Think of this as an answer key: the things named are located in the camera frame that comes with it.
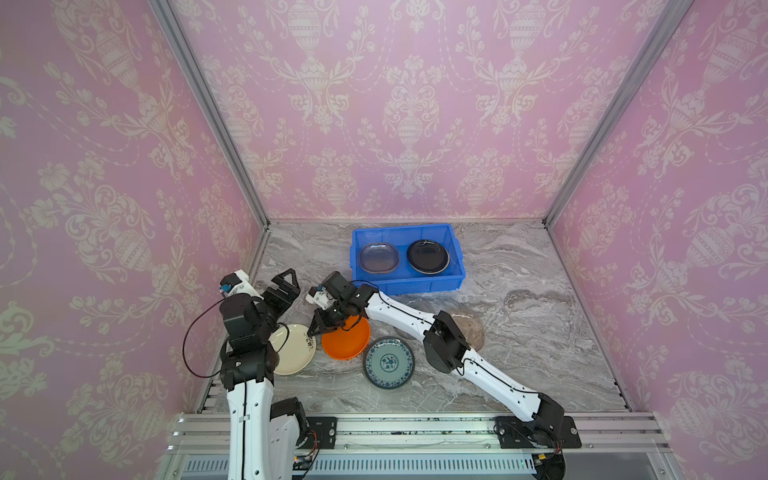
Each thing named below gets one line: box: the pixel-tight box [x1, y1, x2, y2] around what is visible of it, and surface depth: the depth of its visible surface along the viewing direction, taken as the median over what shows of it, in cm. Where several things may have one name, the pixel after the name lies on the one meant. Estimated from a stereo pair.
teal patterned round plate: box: [363, 336, 415, 390], surface depth 87 cm
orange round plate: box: [322, 315, 371, 360], surface depth 89 cm
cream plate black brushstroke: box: [268, 323, 317, 376], surface depth 89 cm
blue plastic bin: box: [350, 223, 466, 295], surface depth 108 cm
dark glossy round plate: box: [407, 240, 450, 275], surface depth 108 cm
